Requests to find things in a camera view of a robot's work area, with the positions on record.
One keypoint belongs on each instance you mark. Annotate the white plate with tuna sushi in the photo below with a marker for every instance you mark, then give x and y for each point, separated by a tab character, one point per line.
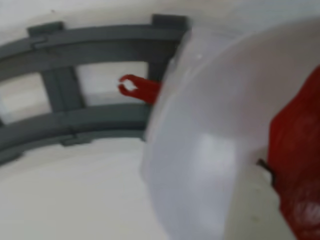
212	100

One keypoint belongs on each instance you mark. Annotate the red tuna sushi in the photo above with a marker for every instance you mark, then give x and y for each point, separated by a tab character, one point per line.
300	137

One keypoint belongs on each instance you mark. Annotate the grey circular toy train track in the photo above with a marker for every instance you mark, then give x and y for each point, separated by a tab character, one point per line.
100	35

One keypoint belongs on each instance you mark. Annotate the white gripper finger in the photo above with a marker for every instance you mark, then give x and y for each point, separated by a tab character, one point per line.
257	207

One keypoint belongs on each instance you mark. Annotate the red open-ended train coupler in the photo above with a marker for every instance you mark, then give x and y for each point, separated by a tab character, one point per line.
147	91

